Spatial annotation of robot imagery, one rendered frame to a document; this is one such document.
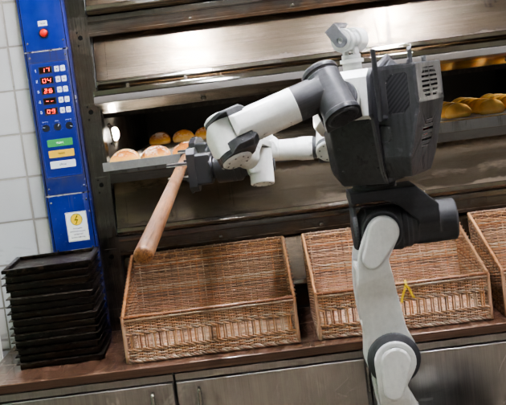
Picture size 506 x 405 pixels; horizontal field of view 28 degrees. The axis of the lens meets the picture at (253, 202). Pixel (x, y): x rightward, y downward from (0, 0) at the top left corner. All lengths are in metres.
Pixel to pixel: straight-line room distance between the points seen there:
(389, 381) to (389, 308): 0.19
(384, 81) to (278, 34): 1.06
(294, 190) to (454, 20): 0.82
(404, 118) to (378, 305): 0.52
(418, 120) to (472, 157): 1.12
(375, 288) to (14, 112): 1.55
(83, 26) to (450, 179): 1.40
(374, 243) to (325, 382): 0.66
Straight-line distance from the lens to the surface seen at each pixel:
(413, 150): 2.58
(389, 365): 2.72
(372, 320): 2.74
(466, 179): 3.66
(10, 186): 3.68
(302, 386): 3.17
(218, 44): 3.58
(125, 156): 3.32
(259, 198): 3.58
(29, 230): 3.68
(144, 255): 1.51
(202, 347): 3.18
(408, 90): 2.56
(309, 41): 3.58
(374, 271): 2.68
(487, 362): 3.23
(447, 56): 3.49
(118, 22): 3.60
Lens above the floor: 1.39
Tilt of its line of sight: 7 degrees down
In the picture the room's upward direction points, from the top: 7 degrees counter-clockwise
